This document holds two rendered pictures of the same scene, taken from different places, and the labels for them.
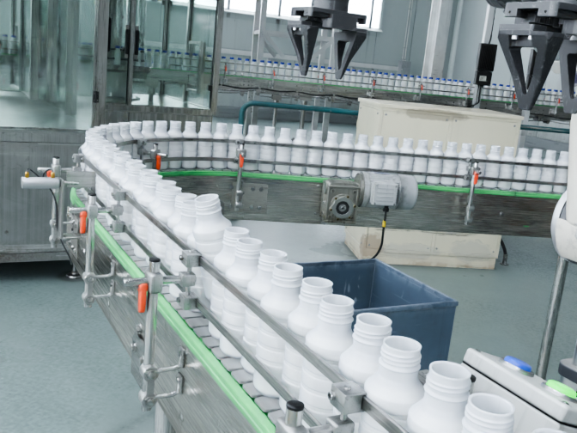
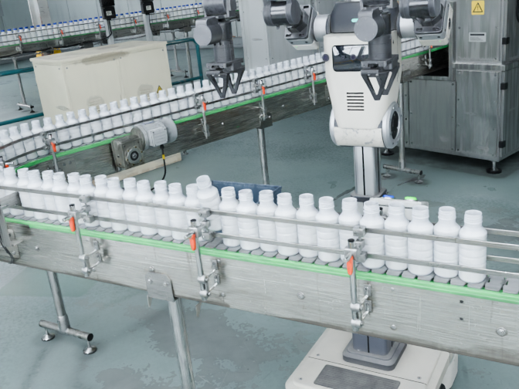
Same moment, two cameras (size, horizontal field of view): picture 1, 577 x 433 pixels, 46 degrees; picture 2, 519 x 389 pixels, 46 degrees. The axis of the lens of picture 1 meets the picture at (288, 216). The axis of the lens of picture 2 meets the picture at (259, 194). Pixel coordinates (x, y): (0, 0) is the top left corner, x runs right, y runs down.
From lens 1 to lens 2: 0.99 m
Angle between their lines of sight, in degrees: 30
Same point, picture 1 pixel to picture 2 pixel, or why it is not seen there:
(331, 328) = (329, 211)
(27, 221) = not seen: outside the picture
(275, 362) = (293, 238)
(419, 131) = (96, 74)
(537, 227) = (244, 124)
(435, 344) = not seen: hidden behind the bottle
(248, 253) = (249, 197)
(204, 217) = (206, 189)
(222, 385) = (263, 262)
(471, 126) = (133, 59)
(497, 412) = (419, 210)
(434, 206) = (183, 133)
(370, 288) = not seen: hidden behind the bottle
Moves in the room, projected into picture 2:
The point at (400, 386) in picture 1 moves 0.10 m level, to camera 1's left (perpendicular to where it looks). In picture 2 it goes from (377, 218) to (345, 230)
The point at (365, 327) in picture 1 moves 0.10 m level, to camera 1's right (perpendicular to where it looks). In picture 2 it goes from (350, 204) to (380, 193)
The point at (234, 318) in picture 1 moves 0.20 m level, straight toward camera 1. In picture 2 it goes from (251, 230) to (299, 252)
